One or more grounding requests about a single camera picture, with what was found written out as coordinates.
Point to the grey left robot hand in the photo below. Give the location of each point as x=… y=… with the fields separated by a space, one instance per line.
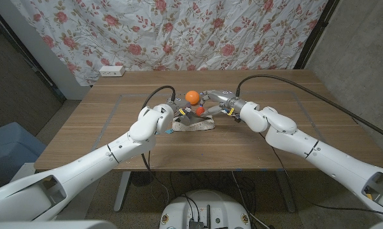
x=182 y=106

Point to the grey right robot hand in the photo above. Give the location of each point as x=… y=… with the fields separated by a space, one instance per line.
x=226 y=99

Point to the red textured ball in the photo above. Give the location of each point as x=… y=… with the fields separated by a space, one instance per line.
x=200 y=111

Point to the beige dotted pen bag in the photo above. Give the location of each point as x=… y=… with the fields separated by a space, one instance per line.
x=194 y=128

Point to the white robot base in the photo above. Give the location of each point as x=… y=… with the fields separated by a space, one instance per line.
x=204 y=206

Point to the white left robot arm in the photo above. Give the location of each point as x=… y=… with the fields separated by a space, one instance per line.
x=140 y=130

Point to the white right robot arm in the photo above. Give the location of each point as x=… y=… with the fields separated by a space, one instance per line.
x=290 y=140

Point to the orange fruit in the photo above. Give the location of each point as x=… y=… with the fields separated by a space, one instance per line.
x=192 y=97

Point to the floral backdrop cloth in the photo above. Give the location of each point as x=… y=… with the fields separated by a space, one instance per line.
x=166 y=35

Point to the white power strip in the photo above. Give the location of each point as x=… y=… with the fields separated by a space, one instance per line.
x=112 y=71

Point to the white table leg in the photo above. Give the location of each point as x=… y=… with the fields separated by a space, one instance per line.
x=287 y=194
x=121 y=194

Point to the black backdrop stand pole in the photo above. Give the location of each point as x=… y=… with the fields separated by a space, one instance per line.
x=315 y=33

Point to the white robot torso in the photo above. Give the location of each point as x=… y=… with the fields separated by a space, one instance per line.
x=51 y=225

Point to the blue plastic bin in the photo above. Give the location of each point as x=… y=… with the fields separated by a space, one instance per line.
x=10 y=149

